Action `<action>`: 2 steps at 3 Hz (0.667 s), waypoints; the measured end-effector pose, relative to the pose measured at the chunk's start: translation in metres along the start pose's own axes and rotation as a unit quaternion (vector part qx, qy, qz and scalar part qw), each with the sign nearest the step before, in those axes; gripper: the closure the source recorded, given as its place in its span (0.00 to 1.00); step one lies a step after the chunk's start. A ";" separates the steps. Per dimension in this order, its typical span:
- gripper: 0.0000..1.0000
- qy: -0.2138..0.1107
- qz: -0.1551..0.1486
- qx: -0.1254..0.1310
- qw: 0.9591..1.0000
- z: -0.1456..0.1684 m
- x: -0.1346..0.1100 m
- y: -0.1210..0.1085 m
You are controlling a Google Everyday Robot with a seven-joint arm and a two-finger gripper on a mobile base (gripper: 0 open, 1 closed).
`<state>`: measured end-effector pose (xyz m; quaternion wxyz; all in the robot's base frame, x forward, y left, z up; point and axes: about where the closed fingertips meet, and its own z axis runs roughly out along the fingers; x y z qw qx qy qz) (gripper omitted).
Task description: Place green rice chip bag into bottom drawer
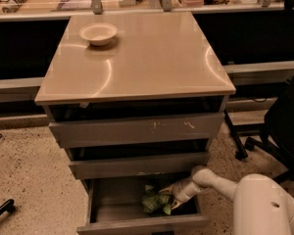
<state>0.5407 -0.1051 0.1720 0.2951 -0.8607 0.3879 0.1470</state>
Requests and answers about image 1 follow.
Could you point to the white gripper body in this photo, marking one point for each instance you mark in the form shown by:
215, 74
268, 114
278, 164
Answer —
178, 191

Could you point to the green rice chip bag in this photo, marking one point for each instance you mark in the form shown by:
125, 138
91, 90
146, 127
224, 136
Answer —
153, 201

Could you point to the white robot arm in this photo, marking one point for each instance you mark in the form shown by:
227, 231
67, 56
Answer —
260, 205

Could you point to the middle drawer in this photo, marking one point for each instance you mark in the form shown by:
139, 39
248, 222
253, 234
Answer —
137, 166

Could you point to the drawer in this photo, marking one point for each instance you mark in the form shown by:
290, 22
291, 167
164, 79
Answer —
136, 130
137, 166
115, 208

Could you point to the bottom drawer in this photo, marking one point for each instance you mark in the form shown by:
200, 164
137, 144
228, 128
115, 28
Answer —
115, 208

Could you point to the top drawer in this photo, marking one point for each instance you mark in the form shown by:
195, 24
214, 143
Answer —
136, 130

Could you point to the grey drawer cabinet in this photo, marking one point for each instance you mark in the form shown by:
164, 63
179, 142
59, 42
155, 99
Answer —
159, 64

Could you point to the black office chair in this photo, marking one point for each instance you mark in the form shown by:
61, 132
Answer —
277, 132

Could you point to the black chair leg left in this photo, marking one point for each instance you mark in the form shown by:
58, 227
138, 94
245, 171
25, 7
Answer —
7, 206

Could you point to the white bowl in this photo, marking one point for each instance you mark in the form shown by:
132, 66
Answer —
98, 34

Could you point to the black coiled tool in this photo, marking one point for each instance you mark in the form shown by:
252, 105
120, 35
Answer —
12, 6

